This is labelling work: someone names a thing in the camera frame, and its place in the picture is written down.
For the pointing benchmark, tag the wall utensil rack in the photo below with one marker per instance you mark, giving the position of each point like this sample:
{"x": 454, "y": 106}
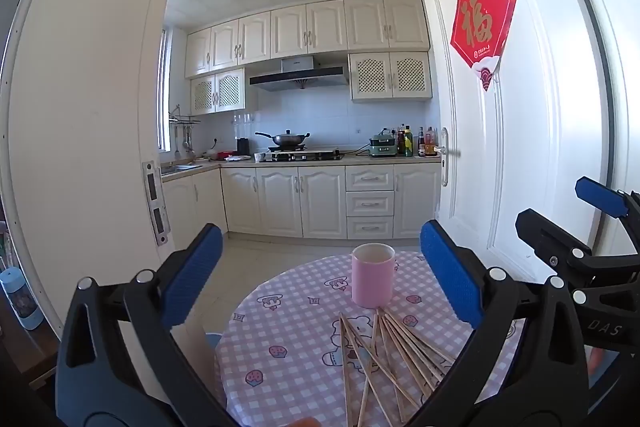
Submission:
{"x": 181, "y": 127}

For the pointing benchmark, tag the black range hood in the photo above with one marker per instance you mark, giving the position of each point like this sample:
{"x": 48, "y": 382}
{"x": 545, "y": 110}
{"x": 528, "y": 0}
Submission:
{"x": 300, "y": 74}

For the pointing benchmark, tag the white upper kitchen cabinets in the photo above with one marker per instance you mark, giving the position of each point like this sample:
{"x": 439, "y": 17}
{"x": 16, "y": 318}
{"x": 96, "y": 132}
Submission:
{"x": 300, "y": 29}

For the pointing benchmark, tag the light blue stool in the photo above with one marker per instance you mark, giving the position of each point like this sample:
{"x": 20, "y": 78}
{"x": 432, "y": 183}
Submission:
{"x": 213, "y": 340}

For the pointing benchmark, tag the steel wok with lid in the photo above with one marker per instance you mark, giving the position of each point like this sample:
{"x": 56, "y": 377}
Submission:
{"x": 287, "y": 139}

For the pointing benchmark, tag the group of condiment bottles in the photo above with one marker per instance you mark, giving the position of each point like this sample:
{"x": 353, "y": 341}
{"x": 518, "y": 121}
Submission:
{"x": 417, "y": 142}

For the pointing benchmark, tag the bunch of wooden chopsticks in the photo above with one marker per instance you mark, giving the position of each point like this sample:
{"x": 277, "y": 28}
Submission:
{"x": 344, "y": 357}

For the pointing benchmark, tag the white kitchen cabinets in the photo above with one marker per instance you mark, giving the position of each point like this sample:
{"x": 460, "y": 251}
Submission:
{"x": 300, "y": 29}
{"x": 320, "y": 202}

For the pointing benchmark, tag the white lattice door cabinet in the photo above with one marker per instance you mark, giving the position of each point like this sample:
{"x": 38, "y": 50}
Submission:
{"x": 390, "y": 77}
{"x": 217, "y": 92}

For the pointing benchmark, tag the red diamond paper decoration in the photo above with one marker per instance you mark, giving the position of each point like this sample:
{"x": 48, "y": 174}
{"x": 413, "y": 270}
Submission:
{"x": 482, "y": 27}

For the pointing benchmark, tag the gas stove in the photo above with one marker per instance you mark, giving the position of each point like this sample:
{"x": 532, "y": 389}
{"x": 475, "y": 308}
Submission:
{"x": 305, "y": 154}

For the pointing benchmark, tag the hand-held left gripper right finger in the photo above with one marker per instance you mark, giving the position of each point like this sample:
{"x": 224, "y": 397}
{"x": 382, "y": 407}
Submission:
{"x": 450, "y": 277}

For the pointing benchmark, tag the green electric cooker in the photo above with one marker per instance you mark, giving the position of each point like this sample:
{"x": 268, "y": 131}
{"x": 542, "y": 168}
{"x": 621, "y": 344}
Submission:
{"x": 382, "y": 146}

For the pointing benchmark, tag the light blue water bottle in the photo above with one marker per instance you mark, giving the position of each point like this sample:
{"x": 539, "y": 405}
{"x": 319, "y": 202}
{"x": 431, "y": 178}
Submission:
{"x": 20, "y": 302}

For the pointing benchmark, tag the kitchen window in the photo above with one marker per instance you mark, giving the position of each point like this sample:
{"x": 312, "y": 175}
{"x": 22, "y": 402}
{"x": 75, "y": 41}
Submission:
{"x": 163, "y": 92}

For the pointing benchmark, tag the white lower kitchen cabinets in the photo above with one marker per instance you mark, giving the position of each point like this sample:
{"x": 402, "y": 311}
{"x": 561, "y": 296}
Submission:
{"x": 320, "y": 202}

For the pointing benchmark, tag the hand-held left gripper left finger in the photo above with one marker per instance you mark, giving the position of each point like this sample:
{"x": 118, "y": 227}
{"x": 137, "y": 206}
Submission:
{"x": 192, "y": 277}

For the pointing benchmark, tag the pink cup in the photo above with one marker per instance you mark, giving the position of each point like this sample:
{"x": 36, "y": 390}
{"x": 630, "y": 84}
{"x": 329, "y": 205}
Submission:
{"x": 372, "y": 282}

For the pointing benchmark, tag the pink checked cartoon tablecloth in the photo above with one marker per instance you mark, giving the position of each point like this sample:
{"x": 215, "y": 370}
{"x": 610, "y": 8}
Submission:
{"x": 290, "y": 307}

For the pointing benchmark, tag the white panelled door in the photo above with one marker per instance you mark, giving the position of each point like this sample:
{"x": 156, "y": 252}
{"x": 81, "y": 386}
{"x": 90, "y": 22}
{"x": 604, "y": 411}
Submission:
{"x": 525, "y": 132}

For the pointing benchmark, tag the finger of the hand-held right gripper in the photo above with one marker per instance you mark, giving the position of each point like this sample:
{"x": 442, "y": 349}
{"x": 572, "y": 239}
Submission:
{"x": 545, "y": 232}
{"x": 600, "y": 197}

